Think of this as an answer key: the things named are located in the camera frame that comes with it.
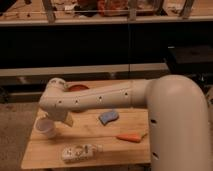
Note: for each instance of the white milk carton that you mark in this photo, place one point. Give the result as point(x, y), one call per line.
point(80, 152)

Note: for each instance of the white ceramic cup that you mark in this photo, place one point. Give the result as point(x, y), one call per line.
point(46, 127)

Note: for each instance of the blue wavy sponge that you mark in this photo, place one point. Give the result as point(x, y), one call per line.
point(108, 116)

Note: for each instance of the orange bowl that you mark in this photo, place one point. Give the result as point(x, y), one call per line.
point(77, 87)

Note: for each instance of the long workbench shelf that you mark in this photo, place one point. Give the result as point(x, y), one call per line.
point(89, 12)

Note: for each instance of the orange toy carrot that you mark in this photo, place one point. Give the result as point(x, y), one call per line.
point(131, 137)

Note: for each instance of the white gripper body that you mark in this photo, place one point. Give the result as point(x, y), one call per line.
point(60, 116)

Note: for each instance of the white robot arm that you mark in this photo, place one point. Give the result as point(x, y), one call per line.
point(180, 138)

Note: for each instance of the wooden folding table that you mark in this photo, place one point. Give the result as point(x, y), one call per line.
point(42, 153)

